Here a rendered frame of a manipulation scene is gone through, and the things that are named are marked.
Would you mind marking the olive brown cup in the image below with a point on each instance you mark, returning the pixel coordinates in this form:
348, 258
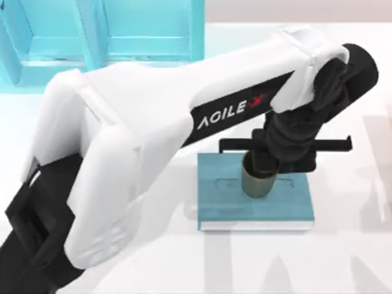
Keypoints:
256, 187

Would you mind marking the teal book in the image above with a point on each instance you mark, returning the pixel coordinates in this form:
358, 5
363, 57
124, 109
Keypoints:
220, 199

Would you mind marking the light blue rack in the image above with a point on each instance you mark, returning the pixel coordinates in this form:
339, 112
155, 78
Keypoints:
92, 33

